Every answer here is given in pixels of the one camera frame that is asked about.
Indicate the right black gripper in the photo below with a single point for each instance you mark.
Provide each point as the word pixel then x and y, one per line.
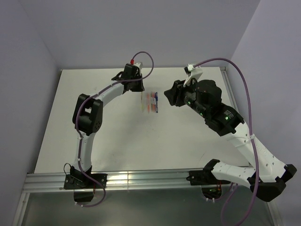
pixel 178 89

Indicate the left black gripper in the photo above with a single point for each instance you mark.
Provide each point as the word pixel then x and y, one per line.
pixel 140 88

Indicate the yellow highlighter pen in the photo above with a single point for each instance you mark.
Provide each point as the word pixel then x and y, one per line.
pixel 142 101

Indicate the blue pen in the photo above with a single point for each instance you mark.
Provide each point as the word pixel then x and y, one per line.
pixel 156 102

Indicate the red highlighter pen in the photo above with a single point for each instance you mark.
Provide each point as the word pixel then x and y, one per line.
pixel 153 102

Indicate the orange highlighter pen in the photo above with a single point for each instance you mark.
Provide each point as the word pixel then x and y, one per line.
pixel 148 101

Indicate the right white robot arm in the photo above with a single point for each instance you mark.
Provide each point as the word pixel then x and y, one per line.
pixel 266 175

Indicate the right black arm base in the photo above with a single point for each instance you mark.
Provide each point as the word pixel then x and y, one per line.
pixel 212 189

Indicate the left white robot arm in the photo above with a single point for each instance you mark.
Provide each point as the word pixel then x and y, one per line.
pixel 88 115

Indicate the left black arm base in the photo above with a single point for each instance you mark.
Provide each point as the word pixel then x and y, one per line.
pixel 82 181

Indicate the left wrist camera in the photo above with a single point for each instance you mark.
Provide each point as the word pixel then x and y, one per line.
pixel 137 64

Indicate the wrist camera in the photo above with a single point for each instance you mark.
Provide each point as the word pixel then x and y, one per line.
pixel 137 64
pixel 193 72

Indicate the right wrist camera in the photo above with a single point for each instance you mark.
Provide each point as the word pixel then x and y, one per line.
pixel 193 72

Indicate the aluminium mounting rail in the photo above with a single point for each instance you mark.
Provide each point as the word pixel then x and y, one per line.
pixel 116 180

